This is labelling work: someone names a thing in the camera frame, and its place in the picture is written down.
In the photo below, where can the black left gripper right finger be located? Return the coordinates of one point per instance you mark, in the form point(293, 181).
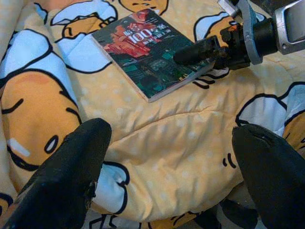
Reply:
point(274, 181)

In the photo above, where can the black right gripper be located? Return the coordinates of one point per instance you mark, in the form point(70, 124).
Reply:
point(234, 47)

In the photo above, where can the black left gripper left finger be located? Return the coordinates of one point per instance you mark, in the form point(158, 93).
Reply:
point(59, 186)

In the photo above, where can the dark paperback book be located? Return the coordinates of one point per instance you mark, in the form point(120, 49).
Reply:
point(143, 59)

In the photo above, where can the yellow cartoon egg blanket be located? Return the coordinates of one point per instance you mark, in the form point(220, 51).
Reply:
point(166, 143)

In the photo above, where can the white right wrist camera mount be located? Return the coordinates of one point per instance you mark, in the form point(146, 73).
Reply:
point(249, 14)

